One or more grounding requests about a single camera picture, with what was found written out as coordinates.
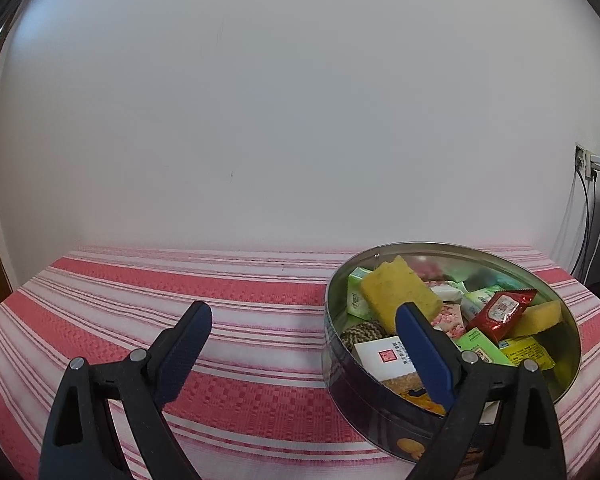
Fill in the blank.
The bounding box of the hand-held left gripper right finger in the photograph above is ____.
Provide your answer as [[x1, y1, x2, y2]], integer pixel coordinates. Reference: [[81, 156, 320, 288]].
[[395, 302, 567, 480]]

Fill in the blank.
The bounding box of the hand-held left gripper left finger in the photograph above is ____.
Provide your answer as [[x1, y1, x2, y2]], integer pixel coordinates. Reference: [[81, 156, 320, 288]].
[[39, 301, 214, 480]]

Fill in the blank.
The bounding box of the yellow cracker packet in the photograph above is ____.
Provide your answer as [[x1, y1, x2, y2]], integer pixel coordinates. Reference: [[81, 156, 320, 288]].
[[402, 387, 448, 416]]

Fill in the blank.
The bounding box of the green pack with white label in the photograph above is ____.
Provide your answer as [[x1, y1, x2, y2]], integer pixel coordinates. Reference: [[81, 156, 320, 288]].
[[455, 327, 515, 366]]

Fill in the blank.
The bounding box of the yellow sponge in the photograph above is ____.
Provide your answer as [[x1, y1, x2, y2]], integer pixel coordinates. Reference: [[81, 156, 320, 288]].
[[505, 301, 563, 339], [361, 255, 444, 323]]

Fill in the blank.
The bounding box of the green tissue pack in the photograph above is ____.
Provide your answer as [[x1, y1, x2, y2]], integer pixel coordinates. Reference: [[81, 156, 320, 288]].
[[460, 285, 506, 311], [346, 267, 376, 320]]

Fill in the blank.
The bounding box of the red sauce packet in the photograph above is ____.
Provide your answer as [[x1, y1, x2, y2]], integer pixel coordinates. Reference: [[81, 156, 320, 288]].
[[465, 289, 537, 343]]

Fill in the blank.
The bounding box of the round metal tin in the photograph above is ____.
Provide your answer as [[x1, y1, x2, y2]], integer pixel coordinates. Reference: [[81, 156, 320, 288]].
[[322, 242, 582, 463]]

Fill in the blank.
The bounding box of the yellow snack packet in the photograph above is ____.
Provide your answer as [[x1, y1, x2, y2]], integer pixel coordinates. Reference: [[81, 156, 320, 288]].
[[497, 336, 557, 372]]

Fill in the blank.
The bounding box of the red white striped tablecloth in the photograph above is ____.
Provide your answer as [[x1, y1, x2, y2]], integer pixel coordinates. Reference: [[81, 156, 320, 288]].
[[0, 245, 600, 480]]

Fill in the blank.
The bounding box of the white cable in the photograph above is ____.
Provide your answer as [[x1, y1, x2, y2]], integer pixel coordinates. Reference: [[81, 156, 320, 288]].
[[554, 169, 581, 262]]

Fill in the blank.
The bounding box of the white wall socket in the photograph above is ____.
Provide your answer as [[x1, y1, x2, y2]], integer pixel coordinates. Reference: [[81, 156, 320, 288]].
[[575, 145, 600, 181]]

